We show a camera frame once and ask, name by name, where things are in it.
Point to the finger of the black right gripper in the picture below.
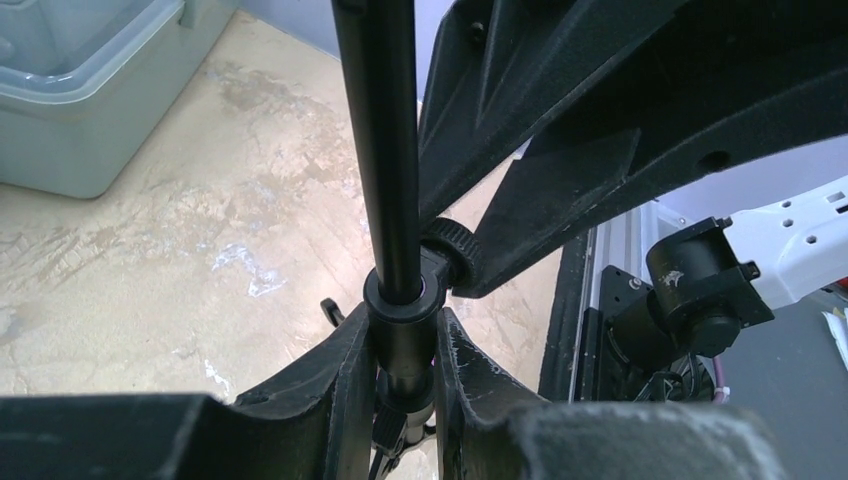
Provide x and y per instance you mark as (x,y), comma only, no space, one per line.
(721,84)
(502,70)

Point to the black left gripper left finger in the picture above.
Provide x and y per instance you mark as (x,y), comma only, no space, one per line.
(311,420)

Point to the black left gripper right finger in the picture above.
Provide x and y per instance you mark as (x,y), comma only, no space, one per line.
(490,426)

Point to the black tripod microphone stand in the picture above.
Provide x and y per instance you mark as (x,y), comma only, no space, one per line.
(406,291)

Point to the white paper sheets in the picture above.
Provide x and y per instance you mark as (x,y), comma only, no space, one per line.
(836,321)

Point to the translucent green storage box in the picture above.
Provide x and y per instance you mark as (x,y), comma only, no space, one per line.
(84,83)

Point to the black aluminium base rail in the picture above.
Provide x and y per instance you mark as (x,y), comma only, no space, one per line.
(600,271)

